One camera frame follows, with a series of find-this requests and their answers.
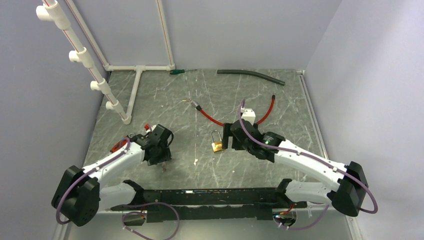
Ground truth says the brass padlock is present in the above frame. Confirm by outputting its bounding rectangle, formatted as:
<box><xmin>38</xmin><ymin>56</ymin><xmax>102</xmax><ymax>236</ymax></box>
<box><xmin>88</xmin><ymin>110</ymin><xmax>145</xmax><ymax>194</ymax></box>
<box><xmin>210</xmin><ymin>130</ymin><xmax>225</xmax><ymax>153</ymax></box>

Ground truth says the red cable lock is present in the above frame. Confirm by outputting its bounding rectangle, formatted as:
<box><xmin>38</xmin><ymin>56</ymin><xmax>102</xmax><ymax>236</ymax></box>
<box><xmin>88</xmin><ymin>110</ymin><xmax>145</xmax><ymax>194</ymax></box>
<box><xmin>190</xmin><ymin>94</ymin><xmax>277</xmax><ymax>127</ymax></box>

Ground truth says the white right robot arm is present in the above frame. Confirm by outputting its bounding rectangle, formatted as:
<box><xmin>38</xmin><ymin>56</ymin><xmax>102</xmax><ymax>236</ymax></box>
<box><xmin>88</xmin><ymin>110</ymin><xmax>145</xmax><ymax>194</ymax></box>
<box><xmin>222</xmin><ymin>120</ymin><xmax>369</xmax><ymax>217</ymax></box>

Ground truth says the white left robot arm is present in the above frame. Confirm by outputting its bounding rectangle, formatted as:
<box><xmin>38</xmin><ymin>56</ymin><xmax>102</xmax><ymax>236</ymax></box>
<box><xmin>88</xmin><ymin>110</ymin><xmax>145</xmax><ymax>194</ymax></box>
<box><xmin>51</xmin><ymin>124</ymin><xmax>175</xmax><ymax>227</ymax></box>

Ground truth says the red adjustable wrench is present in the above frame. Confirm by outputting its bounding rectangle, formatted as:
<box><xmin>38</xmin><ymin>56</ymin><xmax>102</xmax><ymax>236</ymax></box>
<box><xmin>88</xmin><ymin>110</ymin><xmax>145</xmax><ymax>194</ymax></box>
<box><xmin>109</xmin><ymin>133</ymin><xmax>136</xmax><ymax>154</ymax></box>

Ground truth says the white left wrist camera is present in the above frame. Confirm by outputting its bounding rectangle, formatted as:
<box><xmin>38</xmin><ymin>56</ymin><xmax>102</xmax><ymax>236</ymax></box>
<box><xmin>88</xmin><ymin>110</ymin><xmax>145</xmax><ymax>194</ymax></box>
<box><xmin>144</xmin><ymin>123</ymin><xmax>157</xmax><ymax>133</ymax></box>

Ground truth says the dark rubber hose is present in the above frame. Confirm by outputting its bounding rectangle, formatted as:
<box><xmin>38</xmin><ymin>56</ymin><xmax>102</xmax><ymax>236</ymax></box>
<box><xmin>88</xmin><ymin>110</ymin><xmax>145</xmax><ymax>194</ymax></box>
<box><xmin>216</xmin><ymin>69</ymin><xmax>286</xmax><ymax>87</ymax></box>

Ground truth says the aluminium frame rail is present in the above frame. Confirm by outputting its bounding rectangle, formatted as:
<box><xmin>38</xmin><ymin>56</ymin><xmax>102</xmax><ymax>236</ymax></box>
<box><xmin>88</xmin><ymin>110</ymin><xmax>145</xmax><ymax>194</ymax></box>
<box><xmin>296</xmin><ymin>70</ymin><xmax>329</xmax><ymax>159</ymax></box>

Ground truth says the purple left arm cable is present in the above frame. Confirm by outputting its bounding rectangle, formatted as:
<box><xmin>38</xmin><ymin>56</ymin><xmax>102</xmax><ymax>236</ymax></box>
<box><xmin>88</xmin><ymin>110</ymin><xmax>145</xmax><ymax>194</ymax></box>
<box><xmin>54</xmin><ymin>137</ymin><xmax>180</xmax><ymax>240</ymax></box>

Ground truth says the white PVC pipe frame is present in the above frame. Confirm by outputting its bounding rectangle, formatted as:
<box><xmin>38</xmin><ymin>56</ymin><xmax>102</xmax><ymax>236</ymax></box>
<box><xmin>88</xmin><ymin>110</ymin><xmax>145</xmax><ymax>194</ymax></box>
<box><xmin>35</xmin><ymin>0</ymin><xmax>176</xmax><ymax>125</ymax></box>

